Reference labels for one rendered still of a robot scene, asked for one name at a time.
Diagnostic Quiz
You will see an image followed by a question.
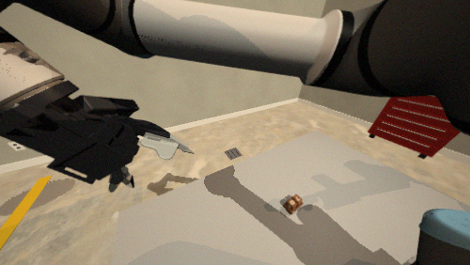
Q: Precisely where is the orange wooden calendar cube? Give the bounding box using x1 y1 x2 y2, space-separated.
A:
286 198 297 211
292 195 303 207

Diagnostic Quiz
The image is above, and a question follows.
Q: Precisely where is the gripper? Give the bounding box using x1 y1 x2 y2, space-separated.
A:
0 81 195 193

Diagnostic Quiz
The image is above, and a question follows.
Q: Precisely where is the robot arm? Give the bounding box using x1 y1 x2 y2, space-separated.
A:
0 0 470 265

